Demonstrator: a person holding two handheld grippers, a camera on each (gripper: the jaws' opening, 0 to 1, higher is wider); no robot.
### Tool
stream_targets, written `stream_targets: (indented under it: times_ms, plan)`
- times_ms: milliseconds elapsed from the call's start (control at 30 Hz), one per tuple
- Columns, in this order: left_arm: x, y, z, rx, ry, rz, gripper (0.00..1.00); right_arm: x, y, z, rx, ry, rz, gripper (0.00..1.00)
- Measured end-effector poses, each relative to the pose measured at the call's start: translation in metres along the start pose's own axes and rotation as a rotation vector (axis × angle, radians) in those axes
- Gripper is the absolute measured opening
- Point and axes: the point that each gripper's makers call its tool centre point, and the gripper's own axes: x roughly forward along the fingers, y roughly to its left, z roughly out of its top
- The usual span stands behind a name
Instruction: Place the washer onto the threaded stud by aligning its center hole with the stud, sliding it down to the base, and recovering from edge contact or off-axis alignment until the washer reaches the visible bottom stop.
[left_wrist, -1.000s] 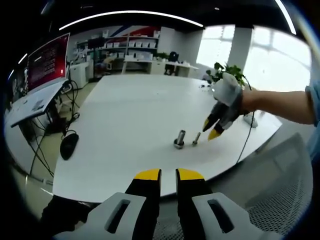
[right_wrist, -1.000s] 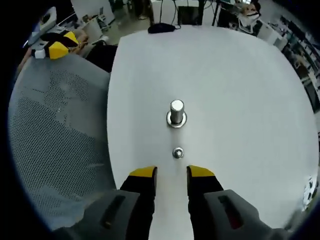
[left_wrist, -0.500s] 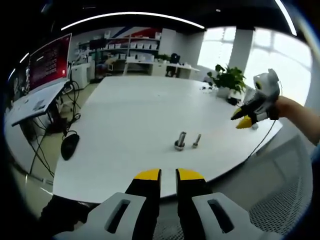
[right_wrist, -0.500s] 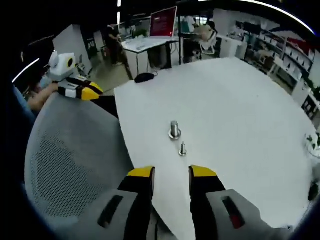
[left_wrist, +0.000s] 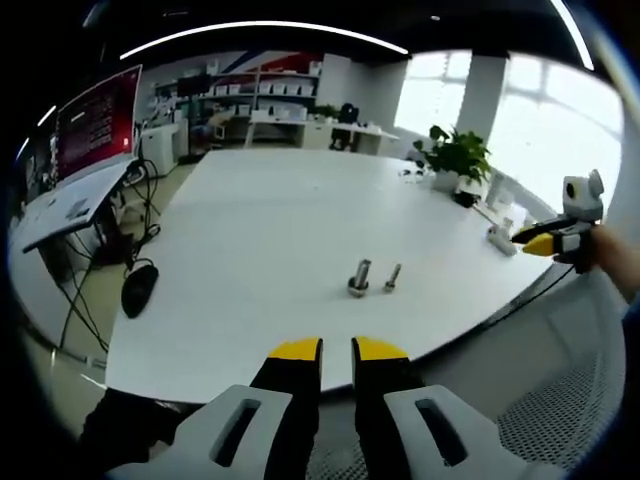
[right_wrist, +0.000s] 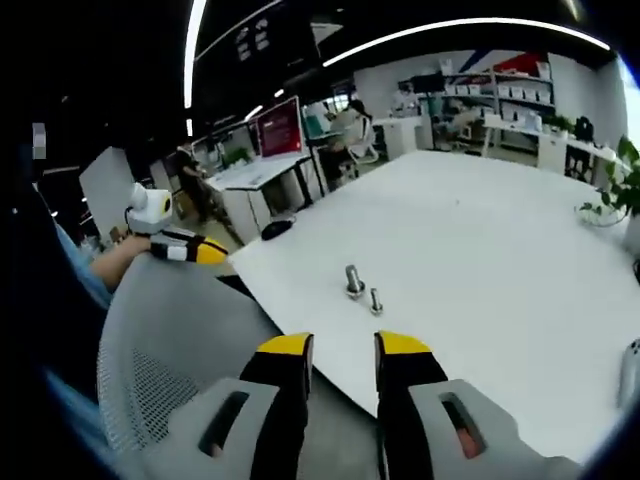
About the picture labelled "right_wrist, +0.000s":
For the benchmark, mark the white monitor desk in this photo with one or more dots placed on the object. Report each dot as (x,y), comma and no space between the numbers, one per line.
(260,175)

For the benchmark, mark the storage shelf with white bins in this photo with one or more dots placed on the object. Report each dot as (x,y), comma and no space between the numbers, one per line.
(500,100)

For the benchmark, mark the small green desk plant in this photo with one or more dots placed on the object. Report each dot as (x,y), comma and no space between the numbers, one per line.
(236,157)

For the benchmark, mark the white background desk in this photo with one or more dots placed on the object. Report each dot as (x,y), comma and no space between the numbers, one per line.
(525,132)

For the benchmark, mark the white partition panel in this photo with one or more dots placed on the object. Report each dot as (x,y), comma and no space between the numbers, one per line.
(107,190)

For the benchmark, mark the thick threaded steel stud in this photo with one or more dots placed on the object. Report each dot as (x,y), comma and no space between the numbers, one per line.
(354,282)

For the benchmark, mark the black computer mouse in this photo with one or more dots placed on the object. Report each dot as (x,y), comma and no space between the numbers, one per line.
(276,229)

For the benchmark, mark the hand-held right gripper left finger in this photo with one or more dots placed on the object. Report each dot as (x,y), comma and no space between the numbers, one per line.
(235,430)

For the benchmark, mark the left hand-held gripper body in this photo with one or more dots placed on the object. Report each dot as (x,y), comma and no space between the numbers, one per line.
(147,210)

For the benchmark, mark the green leafy plant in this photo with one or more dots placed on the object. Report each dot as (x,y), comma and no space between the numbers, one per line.
(617,185)

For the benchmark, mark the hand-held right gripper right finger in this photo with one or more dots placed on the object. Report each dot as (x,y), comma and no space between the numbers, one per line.
(500,430)

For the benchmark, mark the grey mesh office chair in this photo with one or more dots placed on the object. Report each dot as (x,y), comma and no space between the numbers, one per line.
(200,325)

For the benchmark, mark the red-screen computer monitor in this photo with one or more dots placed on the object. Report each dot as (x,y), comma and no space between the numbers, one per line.
(279,127)

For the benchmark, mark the thin threaded steel stud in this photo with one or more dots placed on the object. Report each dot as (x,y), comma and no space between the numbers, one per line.
(375,302)

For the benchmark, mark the black office chair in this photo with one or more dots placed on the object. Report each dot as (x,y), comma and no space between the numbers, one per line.
(581,129)

